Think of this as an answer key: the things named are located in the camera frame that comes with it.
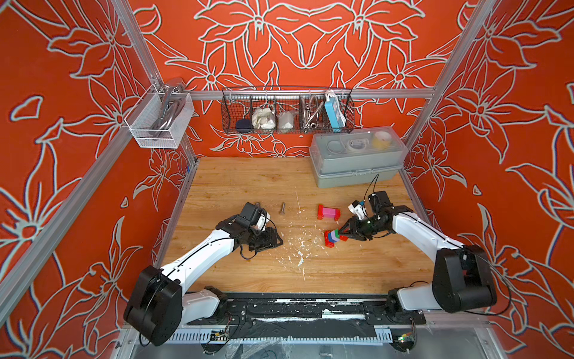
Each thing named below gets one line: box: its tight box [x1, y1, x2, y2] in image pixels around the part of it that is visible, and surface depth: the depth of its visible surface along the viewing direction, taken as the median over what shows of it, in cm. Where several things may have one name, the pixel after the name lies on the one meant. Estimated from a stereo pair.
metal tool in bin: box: [148, 77, 186, 140], surface depth 87 cm
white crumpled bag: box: [251, 107, 276, 130], surface depth 92 cm
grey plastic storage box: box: [309, 126, 409, 190], surface depth 102 cm
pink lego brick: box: [322, 207, 337, 219], surface depth 97 cm
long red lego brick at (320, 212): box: [316, 203, 325, 220], surface depth 99 cm
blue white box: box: [324, 89, 347, 133], surface depth 89 cm
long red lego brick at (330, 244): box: [324, 230, 336, 249], surface depth 87 cm
